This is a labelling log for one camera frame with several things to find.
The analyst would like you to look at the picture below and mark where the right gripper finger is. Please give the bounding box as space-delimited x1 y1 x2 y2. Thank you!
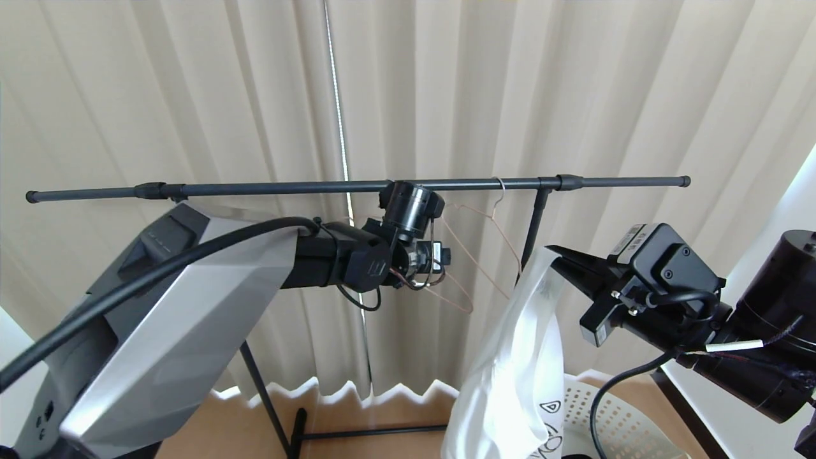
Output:
561 263 616 305
548 245 622 288

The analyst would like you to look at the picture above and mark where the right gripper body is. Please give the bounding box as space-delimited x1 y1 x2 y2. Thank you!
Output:
579 296 740 358

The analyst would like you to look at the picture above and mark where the white printed shirt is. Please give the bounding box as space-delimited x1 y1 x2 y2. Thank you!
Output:
441 245 567 459

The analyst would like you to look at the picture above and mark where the pink clothes hanger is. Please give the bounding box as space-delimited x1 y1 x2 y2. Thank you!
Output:
439 177 525 302
422 286 476 315

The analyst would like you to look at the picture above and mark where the white laundry basket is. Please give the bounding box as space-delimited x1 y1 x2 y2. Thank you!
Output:
561 373 692 459

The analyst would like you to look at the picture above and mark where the black clothes rack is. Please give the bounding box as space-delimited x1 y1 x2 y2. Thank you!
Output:
25 174 691 459

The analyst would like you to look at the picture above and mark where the beige curtain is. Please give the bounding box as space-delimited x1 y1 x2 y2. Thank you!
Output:
0 0 816 409

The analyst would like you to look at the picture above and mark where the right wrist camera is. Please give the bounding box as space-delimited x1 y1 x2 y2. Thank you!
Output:
606 223 726 319

